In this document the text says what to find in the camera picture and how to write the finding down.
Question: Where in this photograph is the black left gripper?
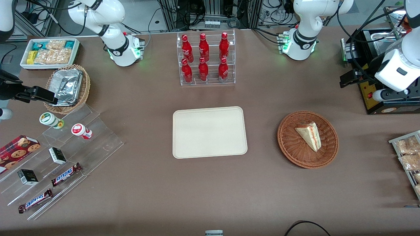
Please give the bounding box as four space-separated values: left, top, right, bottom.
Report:
340 55 386 88

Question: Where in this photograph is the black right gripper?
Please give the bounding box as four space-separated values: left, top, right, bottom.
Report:
0 69 59 105

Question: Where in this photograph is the triangular sandwich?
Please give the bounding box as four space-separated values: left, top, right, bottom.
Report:
295 122 321 152

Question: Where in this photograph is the light tan wicker basket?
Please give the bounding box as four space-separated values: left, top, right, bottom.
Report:
44 64 91 115

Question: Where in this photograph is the grey metal snack tray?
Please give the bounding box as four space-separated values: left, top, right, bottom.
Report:
388 130 420 201

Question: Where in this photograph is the brown round wicker basket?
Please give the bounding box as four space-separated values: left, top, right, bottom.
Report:
277 111 339 169

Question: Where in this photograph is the beige rectangular tray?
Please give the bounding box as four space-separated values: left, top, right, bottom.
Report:
172 106 248 159

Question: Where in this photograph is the black countertop appliance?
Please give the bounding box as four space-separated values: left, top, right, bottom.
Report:
340 29 420 115

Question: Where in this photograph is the silver foil container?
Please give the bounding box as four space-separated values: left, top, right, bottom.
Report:
47 69 83 107

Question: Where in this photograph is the green lid yogurt cup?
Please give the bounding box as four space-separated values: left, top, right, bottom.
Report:
39 112 65 129

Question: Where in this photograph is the white rectangular snack bin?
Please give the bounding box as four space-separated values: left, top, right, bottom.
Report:
20 38 81 71

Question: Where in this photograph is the large clear cracker bag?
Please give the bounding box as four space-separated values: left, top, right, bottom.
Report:
34 49 72 65

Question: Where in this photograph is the small clear cracker bag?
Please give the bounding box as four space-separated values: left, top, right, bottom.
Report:
46 40 66 50

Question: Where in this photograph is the red lid yogurt cup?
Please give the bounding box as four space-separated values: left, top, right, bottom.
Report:
71 123 93 140

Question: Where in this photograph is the red cookie box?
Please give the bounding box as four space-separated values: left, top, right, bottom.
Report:
0 135 42 174

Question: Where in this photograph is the small black box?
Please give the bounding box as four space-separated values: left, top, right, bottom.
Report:
17 169 39 186
48 147 67 165

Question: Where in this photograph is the clear acrylic stepped stand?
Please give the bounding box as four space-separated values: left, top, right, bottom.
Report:
0 103 125 221

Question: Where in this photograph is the snickers chocolate bar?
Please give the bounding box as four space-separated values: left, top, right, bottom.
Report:
18 189 53 214
51 163 83 187

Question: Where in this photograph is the red cola bottle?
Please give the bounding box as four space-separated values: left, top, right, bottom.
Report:
181 34 194 63
218 57 229 82
198 57 209 82
181 58 193 84
219 32 230 61
199 33 210 62

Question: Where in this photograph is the clear acrylic bottle rack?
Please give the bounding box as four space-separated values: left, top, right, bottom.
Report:
177 29 236 86

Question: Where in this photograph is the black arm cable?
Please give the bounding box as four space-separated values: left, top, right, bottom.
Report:
336 0 406 77

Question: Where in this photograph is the black cable loop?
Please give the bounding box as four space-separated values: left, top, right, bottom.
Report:
283 220 332 236

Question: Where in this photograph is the aluminium frame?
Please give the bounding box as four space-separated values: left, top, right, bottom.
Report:
157 0 263 32

